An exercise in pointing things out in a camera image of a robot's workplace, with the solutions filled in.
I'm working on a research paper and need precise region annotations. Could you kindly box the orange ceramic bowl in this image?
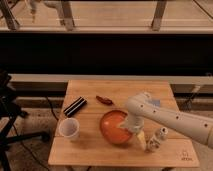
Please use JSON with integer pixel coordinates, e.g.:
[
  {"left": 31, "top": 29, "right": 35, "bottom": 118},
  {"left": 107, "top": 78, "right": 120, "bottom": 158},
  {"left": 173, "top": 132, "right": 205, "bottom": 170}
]
[{"left": 99, "top": 110, "right": 132, "bottom": 145}]

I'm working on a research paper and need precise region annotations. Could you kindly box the red chili pepper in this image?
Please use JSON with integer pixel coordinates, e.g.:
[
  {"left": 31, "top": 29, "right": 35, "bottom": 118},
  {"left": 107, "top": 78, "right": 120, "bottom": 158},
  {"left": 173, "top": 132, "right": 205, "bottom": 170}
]
[{"left": 96, "top": 96, "right": 114, "bottom": 106}]

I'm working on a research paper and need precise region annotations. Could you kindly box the wooden table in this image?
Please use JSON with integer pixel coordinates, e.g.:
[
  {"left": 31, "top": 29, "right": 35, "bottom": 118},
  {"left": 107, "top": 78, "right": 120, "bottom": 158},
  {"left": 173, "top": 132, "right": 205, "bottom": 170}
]
[{"left": 47, "top": 79, "right": 201, "bottom": 168}]

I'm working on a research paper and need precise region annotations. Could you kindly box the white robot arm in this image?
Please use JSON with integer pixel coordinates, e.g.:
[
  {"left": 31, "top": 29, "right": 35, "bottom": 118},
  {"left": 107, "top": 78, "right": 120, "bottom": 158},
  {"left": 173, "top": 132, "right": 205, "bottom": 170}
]
[{"left": 120, "top": 92, "right": 213, "bottom": 149}]

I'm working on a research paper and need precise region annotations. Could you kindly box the black stand on left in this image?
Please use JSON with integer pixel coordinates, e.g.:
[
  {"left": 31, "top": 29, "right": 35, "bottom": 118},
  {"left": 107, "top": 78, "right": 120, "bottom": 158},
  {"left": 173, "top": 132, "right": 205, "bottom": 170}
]
[{"left": 0, "top": 69, "right": 50, "bottom": 171}]

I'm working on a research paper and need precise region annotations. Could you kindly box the small clear bottle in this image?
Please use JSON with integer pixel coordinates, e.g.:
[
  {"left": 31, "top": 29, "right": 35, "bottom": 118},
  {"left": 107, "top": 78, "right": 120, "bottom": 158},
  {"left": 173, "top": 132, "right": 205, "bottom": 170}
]
[{"left": 146, "top": 127, "right": 168, "bottom": 152}]

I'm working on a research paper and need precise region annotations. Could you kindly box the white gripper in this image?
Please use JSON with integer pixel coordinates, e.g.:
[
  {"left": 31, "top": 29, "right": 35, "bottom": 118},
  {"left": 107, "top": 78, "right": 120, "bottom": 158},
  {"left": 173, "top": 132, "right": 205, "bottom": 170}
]
[{"left": 119, "top": 114, "right": 146, "bottom": 150}]

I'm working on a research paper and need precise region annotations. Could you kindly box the white plastic cup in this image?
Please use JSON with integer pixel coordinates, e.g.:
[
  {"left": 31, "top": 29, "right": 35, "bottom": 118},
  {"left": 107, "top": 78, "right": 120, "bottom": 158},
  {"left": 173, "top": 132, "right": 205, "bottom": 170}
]
[{"left": 58, "top": 118, "right": 80, "bottom": 141}]

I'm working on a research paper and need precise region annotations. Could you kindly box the black floor cable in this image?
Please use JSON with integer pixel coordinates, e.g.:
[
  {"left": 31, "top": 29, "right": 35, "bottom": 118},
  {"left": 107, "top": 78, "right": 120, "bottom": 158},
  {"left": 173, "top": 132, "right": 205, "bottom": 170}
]
[{"left": 11, "top": 96, "right": 60, "bottom": 171}]

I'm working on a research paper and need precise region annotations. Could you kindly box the black striped rectangular box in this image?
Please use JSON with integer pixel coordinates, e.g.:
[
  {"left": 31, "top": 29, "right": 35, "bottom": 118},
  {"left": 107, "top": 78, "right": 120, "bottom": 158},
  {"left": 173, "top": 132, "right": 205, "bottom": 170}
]
[{"left": 63, "top": 97, "right": 87, "bottom": 118}]

